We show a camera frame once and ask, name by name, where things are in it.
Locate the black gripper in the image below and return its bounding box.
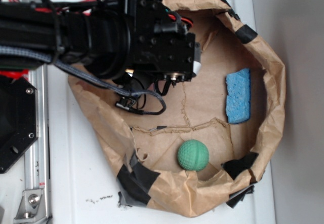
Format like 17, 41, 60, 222
100, 0, 203, 84

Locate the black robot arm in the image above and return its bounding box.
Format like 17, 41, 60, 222
1, 0, 201, 82

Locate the green dimpled ball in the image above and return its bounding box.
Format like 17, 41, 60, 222
177, 140, 209, 171

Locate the brown paper bag bin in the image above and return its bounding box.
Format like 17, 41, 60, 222
68, 0, 286, 217

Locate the blue sponge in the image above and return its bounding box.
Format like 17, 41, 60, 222
225, 68, 251, 124

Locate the metal corner bracket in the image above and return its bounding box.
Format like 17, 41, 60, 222
13, 189, 46, 223

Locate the aluminium extrusion rail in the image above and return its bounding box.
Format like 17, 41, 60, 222
24, 0, 53, 221

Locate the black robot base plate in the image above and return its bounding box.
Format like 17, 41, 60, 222
1, 76, 38, 174

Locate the grey braided cable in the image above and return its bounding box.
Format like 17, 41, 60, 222
0, 45, 167, 116

